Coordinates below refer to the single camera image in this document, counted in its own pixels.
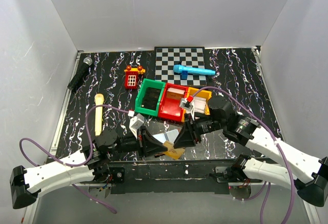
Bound brown leather card holder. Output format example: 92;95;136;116
152;129;181;157

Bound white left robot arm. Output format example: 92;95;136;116
10;126;168;209

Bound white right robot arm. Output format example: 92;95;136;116
174;96;327;207

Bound white cards in yellow bin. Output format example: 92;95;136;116
194;96;207;114

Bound red plastic bin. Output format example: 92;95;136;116
158;83;188;123

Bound yellow plastic bin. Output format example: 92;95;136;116
195;90;212;115

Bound brown box in red bin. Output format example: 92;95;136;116
166;88;185;101

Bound black item in green bin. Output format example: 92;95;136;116
141;87;161;110

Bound beige toy microphone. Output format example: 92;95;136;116
94;93;105;136

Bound blue toy microphone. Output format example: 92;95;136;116
173;65;216;80

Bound green plastic bin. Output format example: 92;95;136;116
135;78;166;117

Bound red toy phone booth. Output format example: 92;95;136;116
124;65;146;89

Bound black and white checkerboard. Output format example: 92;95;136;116
154;47;208;86

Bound black microphone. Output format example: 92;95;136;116
67;57;93;93

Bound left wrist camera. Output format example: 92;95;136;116
129;114;145;138

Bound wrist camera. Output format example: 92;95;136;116
179;96;195;119
129;114;145;138

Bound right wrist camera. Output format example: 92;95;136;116
179;96;195;119

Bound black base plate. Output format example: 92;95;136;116
109;159;235;194

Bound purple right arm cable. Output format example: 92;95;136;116
192;86;298;224

